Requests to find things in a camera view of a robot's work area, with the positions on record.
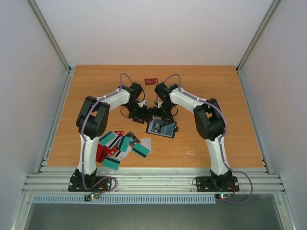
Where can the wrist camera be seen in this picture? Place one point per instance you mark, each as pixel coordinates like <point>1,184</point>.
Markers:
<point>158,103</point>
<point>143,103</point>

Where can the black leather card holder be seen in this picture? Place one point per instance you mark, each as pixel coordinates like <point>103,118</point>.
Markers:
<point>175,129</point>

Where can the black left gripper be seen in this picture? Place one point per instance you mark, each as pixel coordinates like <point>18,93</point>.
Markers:
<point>142,116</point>

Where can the red card left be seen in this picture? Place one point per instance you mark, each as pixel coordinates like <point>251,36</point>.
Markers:
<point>101,153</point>

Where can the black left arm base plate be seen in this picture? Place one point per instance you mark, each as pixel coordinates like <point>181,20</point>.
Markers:
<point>92,182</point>

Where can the teal card right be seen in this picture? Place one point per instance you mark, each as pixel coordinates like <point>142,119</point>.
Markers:
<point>140,150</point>

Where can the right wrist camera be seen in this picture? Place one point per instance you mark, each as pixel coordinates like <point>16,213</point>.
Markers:
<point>158,103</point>

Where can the small red card top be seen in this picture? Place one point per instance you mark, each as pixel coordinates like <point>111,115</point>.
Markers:
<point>119,133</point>

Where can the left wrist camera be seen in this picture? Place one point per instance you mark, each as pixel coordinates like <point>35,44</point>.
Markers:
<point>143,103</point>

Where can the black card in pile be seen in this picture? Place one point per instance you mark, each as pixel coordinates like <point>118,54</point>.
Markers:
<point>133,138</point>

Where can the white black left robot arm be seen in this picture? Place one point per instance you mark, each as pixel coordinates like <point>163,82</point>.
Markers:
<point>93,117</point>

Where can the grey slotted cable duct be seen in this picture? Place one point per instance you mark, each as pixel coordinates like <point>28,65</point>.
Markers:
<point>124,199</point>

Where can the teal card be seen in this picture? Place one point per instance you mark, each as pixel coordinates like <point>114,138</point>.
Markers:
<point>124,143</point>
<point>140,150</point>
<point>111,163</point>
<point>107,139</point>

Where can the teal card top left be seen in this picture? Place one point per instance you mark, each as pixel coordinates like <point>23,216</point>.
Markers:
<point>107,139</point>

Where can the white floral card in pile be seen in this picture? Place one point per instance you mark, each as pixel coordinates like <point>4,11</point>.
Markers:
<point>121,155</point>

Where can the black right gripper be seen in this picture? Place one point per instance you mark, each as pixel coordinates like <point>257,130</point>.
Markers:
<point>163,120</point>

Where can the red card far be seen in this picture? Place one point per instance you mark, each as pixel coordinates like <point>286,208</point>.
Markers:
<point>151,81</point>

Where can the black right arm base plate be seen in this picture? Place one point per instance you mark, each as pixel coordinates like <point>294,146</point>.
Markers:
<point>208,184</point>

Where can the black vip card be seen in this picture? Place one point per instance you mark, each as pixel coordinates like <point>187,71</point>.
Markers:
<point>155,126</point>

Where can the right controller board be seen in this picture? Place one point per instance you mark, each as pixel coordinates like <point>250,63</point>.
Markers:
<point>223,196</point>

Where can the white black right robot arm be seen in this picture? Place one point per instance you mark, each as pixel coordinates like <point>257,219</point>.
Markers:
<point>209,121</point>

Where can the teal card middle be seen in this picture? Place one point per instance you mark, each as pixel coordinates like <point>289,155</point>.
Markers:
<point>124,143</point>

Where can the left controller board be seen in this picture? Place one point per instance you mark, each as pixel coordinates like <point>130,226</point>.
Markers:
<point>91,197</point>

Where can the teal card front bottom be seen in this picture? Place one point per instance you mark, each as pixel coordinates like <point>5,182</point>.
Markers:
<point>111,163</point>

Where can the blue card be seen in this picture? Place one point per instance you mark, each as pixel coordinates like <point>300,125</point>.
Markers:
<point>167,131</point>

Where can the controller board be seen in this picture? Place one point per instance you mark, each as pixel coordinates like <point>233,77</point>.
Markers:
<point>91,197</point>
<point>223,196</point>

